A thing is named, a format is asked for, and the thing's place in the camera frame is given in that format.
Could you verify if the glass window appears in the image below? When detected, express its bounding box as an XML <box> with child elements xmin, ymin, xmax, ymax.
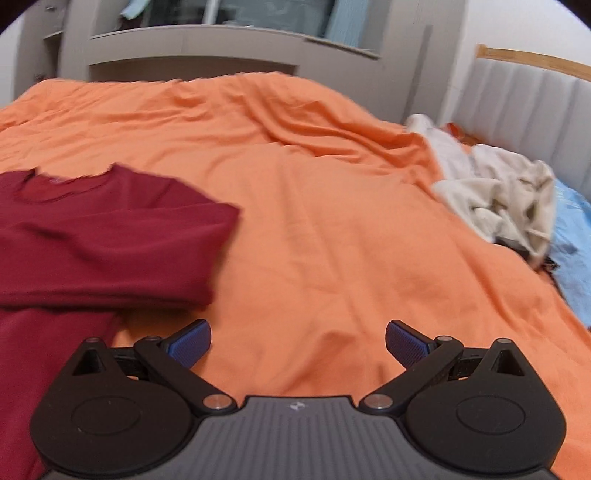
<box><xmin>119</xmin><ymin>0</ymin><xmax>385</xmax><ymax>52</ymax></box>

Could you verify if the light blue curtain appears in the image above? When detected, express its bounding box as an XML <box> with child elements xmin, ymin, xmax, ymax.
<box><xmin>120</xmin><ymin>0</ymin><xmax>149</xmax><ymax>20</ymax></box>
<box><xmin>323</xmin><ymin>0</ymin><xmax>385</xmax><ymax>51</ymax></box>

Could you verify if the orange blanket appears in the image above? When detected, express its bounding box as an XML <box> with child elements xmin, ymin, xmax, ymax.
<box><xmin>0</xmin><ymin>73</ymin><xmax>591</xmax><ymax>480</ymax></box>

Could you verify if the dark red t-shirt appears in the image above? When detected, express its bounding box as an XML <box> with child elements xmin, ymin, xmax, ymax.
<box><xmin>0</xmin><ymin>164</ymin><xmax>242</xmax><ymax>480</ymax></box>

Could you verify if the light blue cloth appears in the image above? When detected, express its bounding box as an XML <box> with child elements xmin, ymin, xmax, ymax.
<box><xmin>546</xmin><ymin>178</ymin><xmax>591</xmax><ymax>329</ymax></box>

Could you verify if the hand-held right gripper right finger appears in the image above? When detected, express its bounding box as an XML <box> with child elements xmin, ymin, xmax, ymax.
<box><xmin>359</xmin><ymin>320</ymin><xmax>533</xmax><ymax>414</ymax></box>

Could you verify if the off-white crumpled garment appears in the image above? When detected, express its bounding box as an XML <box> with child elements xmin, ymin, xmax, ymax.
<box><xmin>405</xmin><ymin>113</ymin><xmax>478</xmax><ymax>206</ymax></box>

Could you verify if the orange pillow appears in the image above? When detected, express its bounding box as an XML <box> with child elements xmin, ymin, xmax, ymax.
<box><xmin>444</xmin><ymin>122</ymin><xmax>482</xmax><ymax>149</ymax></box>

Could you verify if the grey padded headboard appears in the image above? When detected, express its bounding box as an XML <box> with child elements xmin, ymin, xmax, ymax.
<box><xmin>449</xmin><ymin>44</ymin><xmax>591</xmax><ymax>205</ymax></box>

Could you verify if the grey built-in window cabinet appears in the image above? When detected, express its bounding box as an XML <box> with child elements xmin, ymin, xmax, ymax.
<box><xmin>42</xmin><ymin>0</ymin><xmax>468</xmax><ymax>126</ymax></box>

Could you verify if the small black item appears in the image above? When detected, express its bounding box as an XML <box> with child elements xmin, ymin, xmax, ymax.
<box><xmin>493</xmin><ymin>235</ymin><xmax>533</xmax><ymax>260</ymax></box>

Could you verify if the beige crumpled garment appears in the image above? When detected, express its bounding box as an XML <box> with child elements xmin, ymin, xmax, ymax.
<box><xmin>434</xmin><ymin>144</ymin><xmax>557</xmax><ymax>271</ymax></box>

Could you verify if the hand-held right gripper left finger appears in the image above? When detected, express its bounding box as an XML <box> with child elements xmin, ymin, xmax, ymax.
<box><xmin>68</xmin><ymin>319</ymin><xmax>238</xmax><ymax>414</ymax></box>

